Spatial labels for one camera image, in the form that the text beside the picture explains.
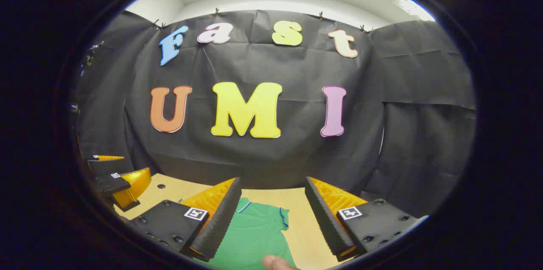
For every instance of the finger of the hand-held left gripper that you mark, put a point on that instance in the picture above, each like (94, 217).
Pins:
(113, 184)
(104, 166)

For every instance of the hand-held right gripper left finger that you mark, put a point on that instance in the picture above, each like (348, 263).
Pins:
(220, 223)

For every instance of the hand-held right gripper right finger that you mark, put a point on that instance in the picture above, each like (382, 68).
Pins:
(326, 223)

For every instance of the green T-shirt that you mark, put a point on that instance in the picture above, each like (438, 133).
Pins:
(254, 236)

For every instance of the black backdrop cloth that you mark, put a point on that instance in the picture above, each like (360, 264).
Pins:
(297, 164)

